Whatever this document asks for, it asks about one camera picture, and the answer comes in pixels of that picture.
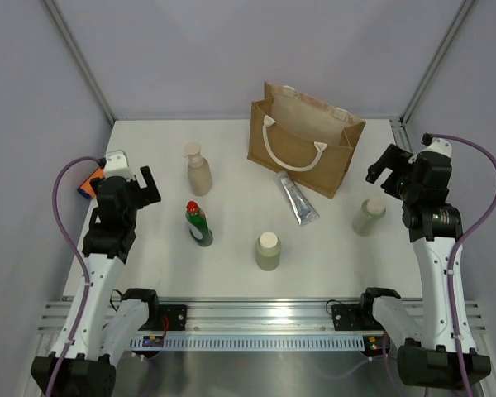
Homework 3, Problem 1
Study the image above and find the orange blue small object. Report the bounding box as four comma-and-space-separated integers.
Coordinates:
77, 168, 104, 199

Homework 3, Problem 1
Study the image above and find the white slotted cable duct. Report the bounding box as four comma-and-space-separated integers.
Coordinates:
130, 335, 365, 352

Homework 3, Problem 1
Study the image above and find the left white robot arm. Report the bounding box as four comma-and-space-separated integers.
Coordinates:
31, 166, 161, 396

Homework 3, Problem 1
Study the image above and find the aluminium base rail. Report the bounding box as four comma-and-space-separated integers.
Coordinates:
36, 297, 486, 335

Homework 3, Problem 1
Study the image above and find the brown canvas tote bag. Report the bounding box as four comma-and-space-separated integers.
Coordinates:
247, 81, 366, 199

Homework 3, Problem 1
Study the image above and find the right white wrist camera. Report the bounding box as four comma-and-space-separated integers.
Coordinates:
420, 133, 452, 158

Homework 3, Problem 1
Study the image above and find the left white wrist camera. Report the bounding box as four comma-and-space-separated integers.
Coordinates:
103, 150, 134, 180

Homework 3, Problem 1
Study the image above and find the olive bottle white cap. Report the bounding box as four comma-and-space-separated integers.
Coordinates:
351, 196, 387, 237
255, 232, 282, 271

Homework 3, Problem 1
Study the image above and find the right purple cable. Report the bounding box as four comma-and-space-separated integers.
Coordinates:
313, 132, 496, 397

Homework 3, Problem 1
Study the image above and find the left aluminium frame post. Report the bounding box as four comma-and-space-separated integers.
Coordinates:
41, 0, 117, 127

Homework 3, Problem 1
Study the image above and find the beige pump soap bottle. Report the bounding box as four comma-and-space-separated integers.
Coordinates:
184, 142, 212, 196

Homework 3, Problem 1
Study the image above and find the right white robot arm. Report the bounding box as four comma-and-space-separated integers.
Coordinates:
357, 139, 491, 395

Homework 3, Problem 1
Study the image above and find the right aluminium frame post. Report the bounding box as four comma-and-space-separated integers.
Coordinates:
399, 0, 477, 127

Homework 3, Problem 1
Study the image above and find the green dish soap bottle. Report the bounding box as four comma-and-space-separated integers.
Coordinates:
185, 201, 213, 247

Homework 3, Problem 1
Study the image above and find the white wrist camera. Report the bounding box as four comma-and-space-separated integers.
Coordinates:
103, 150, 134, 180
420, 133, 452, 158

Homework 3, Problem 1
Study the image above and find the silver cream tube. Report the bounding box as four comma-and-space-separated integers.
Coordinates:
274, 171, 319, 226

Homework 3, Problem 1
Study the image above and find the aluminium frame post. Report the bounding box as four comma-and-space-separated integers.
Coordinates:
399, 0, 477, 127
41, 0, 117, 127

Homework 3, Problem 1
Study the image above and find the right side aluminium rail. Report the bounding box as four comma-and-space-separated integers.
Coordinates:
389, 118, 413, 152

